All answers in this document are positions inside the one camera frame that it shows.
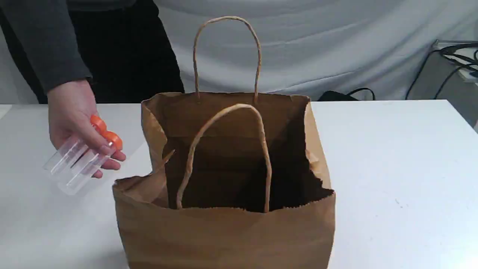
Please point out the brown paper bag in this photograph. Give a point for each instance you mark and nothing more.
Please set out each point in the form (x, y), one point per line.
(238, 181)

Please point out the person's dark torso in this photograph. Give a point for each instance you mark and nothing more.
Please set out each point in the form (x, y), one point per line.
(124, 45)

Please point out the dark grey sleeve forearm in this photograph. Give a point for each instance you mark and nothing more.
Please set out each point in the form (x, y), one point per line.
(47, 35)

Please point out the grey backdrop cloth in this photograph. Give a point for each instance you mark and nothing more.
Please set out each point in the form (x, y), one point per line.
(309, 45)

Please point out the person's right hand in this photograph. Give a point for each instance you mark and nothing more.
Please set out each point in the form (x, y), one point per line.
(70, 107)

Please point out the clear tube orange cap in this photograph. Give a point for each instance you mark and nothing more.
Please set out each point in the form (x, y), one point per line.
(68, 153)
(85, 163)

